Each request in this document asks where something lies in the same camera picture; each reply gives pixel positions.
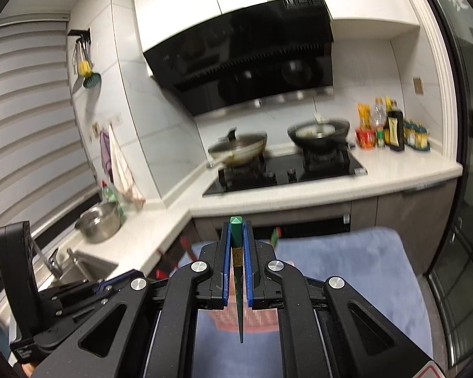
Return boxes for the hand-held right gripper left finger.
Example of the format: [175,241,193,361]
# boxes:
[32,223,233,378]

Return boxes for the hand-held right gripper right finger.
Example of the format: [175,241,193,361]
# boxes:
[243,221,447,378]

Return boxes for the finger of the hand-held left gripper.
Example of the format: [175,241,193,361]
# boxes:
[63,288,121,320]
[61,270,139,298]

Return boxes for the green chopstick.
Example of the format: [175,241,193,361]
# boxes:
[229,216,247,344]

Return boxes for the pink perforated utensil basket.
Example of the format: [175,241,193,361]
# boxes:
[215,276,280,335]

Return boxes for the stainless steel sink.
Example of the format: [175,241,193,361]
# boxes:
[37,251,120,290]

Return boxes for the chrome faucet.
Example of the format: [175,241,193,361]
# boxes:
[43,247,80,279]

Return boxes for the stainless steel pot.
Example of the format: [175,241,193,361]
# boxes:
[74,202,123,244]

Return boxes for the black gas stove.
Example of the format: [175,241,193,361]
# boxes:
[202,153,368,198]

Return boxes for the green dish soap bottle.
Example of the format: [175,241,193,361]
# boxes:
[101,181,126,222]

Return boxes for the wok with glass lid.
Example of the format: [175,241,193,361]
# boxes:
[207,127,269,168]

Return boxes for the blue plush mat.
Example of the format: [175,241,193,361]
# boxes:
[191,226,435,378]

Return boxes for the white hanging towel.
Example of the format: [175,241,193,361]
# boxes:
[108,125,146,210]

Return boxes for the purple cloth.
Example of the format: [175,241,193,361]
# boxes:
[99,130,113,184]

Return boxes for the black wok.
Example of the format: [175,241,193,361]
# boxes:
[287,111,357,153]

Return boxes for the white window blinds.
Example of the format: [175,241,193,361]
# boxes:
[0,14,104,284]

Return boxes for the red instant noodle cup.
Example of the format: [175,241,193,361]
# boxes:
[355,128,377,150]

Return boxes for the yellow seasoning packet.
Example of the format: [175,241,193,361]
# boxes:
[357,103,373,130]

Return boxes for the dark soy sauce bottle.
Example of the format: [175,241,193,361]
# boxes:
[386,100,406,152]

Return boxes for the black range hood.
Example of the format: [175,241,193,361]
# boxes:
[143,0,336,117]

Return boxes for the seasoning jar set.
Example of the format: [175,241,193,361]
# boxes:
[404,119,431,152]

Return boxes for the black framed glass door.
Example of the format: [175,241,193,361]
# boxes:
[416,0,473,365]

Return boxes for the black wall hook rack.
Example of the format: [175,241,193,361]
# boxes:
[67,28,92,45]

